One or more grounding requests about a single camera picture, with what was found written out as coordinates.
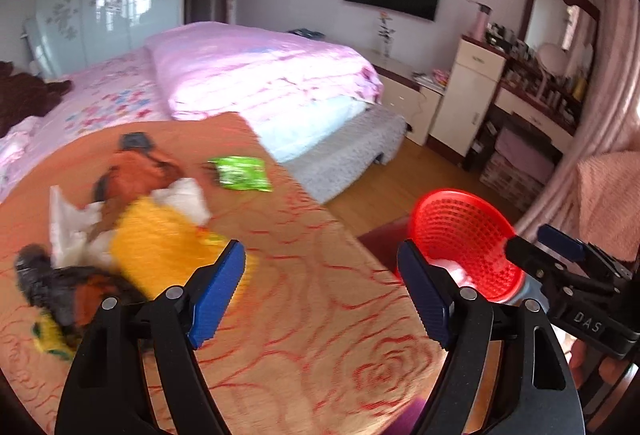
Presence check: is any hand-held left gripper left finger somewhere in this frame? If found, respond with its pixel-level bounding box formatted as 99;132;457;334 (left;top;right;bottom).
54;239;247;435

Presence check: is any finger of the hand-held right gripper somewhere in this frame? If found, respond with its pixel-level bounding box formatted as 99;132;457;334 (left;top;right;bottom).
505;235;572;289
538;223;587;262

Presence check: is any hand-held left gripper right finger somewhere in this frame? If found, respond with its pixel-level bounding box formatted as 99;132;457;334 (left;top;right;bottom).
396;239;586;435

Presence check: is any red plastic mesh basket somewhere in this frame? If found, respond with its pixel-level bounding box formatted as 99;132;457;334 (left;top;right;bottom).
392;188;526;304

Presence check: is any yellow cloth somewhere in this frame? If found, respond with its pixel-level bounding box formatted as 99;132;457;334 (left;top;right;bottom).
109;196;251;297

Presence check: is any dark garment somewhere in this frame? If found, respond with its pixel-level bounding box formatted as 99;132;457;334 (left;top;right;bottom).
15;244;151;351

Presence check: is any person's right hand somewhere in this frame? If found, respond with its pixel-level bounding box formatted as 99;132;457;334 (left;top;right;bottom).
569;339;627;392

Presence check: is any white paper in basket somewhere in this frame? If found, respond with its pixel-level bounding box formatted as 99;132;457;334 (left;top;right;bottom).
434;259;477;290

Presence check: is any pink towel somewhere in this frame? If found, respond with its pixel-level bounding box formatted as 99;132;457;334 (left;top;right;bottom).
575;150;640;261

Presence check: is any stool with purple cushion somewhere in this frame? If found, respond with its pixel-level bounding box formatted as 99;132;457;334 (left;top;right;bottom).
479;125;559;207

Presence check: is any orange rose printed blanket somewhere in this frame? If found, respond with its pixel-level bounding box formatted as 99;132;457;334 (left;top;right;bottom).
0;112;501;435

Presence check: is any green snack packet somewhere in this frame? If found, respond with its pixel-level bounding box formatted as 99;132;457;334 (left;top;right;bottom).
207;156;274;193

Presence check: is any orange and black garment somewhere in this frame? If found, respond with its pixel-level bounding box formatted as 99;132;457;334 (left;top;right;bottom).
92;148;184;212

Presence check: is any row of cosmetic bottles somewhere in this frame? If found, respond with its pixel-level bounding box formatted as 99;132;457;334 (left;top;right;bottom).
487;22;587;126

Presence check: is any dressing table with mirror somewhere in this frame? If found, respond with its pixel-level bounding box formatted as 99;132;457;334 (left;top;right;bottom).
515;0;640;237

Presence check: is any tall white cabinet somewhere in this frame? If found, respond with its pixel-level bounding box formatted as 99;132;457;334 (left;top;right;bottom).
429;35;509;159

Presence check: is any dark grey wrapper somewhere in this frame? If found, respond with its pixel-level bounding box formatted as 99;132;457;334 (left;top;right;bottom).
118;132;154;154

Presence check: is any yellow green wrapper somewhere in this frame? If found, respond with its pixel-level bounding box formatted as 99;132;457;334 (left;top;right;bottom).
30;314;77;361

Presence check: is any round vanity mirror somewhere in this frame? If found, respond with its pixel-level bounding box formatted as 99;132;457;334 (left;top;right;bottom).
535;42;569;97

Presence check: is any white bedside cabinet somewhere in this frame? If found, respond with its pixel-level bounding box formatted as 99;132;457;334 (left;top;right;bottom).
367;50;444;146

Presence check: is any bed with floral sheet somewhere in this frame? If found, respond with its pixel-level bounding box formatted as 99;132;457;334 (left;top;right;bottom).
0;21;407;207

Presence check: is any wooden framed dresser mirror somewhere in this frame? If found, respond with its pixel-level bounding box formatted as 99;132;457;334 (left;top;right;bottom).
517;0;601;67

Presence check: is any folded pink quilt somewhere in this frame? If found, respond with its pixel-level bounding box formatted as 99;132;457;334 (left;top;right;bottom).
145;21;384;121

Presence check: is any pink thermos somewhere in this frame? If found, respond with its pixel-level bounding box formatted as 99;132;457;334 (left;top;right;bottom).
467;0;494;42

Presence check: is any flower in glass vase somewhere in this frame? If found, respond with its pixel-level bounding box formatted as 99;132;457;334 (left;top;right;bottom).
376;11;396;59

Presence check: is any brown cloth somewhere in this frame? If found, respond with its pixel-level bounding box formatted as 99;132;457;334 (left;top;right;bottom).
0;60;76;139

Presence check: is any glass door wardrobe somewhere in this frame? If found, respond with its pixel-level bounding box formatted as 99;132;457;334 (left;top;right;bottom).
32;0;189;81

